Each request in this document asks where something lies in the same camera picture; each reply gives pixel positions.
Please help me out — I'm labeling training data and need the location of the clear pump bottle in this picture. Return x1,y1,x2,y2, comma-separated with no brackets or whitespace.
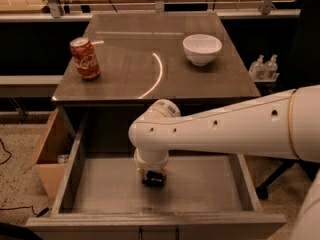
249,55,264,81
263,54,278,79

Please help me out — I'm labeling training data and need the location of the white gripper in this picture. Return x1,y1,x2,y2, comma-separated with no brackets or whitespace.
134,149,169,178

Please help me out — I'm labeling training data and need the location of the grey open top drawer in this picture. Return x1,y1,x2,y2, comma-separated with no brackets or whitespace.
27,110,286,240

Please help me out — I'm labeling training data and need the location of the black office chair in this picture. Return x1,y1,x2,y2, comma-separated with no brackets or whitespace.
256,0,320,200

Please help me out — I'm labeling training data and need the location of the grey cabinet counter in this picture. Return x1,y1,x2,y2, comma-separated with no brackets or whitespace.
52,12,260,128

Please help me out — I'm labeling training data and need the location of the red coca-cola can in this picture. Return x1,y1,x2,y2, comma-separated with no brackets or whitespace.
70,37,100,80

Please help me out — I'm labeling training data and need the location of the dark blue rxbar snack bar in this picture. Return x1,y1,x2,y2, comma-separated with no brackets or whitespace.
142,171,164,187

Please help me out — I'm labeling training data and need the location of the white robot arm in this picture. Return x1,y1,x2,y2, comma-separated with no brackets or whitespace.
128,85,320,169

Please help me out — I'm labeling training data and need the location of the black floor cable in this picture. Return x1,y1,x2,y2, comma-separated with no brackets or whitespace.
0,137,51,218

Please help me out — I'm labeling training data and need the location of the clear pump bottle left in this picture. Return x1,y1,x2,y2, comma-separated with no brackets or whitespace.
249,55,264,81

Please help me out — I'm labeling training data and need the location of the clear pump bottle right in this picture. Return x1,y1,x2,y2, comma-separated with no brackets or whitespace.
263,54,278,79

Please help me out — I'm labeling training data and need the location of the cardboard box on floor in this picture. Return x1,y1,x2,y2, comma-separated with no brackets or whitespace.
24,109,73,199

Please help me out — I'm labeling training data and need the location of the white ceramic bowl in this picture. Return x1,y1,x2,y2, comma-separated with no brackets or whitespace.
183,34,222,66

